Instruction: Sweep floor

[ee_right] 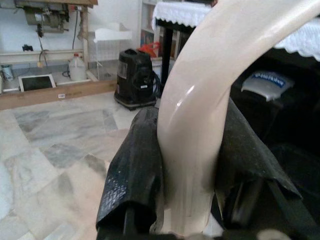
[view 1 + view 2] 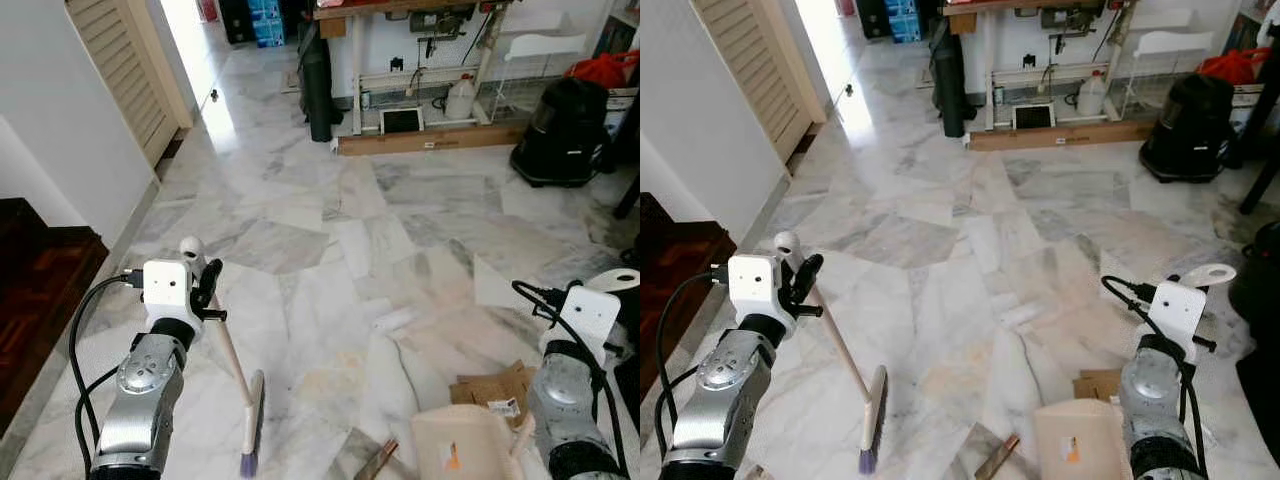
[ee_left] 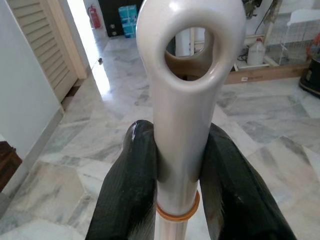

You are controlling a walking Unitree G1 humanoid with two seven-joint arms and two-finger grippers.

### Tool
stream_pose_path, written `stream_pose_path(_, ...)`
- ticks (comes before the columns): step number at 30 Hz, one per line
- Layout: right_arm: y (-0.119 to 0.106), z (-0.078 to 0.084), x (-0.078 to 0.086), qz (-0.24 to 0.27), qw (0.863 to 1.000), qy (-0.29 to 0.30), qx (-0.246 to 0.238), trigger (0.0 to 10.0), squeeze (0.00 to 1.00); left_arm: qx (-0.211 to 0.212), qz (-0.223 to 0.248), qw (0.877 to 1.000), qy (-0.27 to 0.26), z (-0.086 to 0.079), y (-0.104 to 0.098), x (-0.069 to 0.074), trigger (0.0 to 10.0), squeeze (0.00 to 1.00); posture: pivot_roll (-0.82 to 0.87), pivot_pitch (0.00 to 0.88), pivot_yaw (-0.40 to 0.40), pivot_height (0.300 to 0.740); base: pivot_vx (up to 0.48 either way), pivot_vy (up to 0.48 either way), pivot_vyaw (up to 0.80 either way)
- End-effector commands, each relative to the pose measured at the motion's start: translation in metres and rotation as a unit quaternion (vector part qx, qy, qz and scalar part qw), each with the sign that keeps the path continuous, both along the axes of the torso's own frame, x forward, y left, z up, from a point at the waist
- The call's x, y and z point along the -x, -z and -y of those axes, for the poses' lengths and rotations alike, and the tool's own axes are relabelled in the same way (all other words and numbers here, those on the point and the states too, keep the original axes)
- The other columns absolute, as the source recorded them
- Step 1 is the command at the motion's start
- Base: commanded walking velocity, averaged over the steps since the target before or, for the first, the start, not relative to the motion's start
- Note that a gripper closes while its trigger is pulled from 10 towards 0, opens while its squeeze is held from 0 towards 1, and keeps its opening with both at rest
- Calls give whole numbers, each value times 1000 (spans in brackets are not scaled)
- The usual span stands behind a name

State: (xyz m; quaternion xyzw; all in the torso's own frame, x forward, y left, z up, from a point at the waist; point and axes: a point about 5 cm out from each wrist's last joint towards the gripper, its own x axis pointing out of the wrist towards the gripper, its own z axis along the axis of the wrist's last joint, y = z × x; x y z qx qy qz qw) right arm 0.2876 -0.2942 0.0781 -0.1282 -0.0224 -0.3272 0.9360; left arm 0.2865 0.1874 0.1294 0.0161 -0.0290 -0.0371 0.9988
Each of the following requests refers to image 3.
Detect blue cardboard box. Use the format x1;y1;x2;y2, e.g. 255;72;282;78
117;4;138;39

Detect red fire extinguisher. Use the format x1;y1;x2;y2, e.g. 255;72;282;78
87;4;102;30

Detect beige louvered door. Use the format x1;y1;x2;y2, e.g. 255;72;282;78
7;0;88;103

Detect white plastic jug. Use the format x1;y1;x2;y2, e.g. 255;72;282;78
246;37;266;65

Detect black and gold bin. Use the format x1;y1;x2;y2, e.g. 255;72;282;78
298;56;320;99

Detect white broom handle with hole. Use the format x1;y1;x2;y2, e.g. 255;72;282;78
135;0;247;240

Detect black cabinet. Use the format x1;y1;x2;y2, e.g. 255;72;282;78
97;0;141;38

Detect dark wooden furniture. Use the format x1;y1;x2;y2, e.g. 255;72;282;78
0;140;23;193

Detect white wire cage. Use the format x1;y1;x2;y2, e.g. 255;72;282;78
264;9;320;67

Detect long flat cardboard box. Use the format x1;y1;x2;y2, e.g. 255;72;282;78
224;62;312;85

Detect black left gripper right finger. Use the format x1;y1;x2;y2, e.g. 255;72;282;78
199;123;298;240

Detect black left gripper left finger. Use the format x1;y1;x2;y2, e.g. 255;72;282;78
84;119;159;240

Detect orange rubber band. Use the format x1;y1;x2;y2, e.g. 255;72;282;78
155;191;201;222

